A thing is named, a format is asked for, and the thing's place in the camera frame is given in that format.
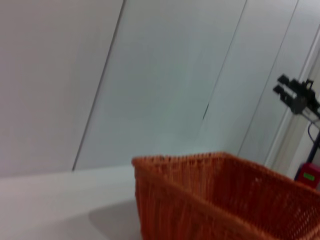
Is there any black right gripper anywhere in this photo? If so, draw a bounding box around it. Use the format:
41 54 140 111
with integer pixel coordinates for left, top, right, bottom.
272 73 320 116

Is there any orange woven plastic basket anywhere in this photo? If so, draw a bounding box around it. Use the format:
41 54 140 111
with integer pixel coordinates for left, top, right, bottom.
131 151 320 240

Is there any red box with green label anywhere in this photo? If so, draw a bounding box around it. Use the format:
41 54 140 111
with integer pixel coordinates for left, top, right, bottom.
294 161 320 191

